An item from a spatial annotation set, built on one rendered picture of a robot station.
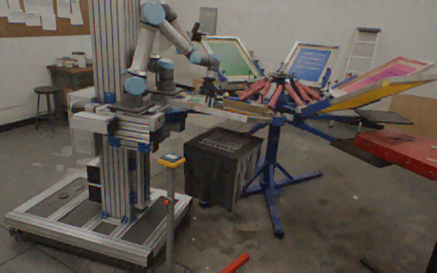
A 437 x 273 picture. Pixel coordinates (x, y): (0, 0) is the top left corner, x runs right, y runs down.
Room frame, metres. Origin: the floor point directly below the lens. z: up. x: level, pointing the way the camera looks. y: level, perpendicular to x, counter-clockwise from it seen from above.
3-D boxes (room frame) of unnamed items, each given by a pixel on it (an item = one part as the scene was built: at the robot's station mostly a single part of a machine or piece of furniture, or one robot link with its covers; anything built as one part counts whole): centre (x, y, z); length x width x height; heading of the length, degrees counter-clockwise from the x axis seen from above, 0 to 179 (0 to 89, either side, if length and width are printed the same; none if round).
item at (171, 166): (1.91, 0.31, 0.48); 0.22 x 0.22 x 0.96; 62
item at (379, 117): (3.30, -1.23, 0.91); 1.34 x 0.40 x 0.08; 92
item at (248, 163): (2.20, -0.22, 0.74); 0.46 x 0.04 x 0.42; 152
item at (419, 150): (2.08, -1.31, 1.06); 0.61 x 0.46 x 0.12; 32
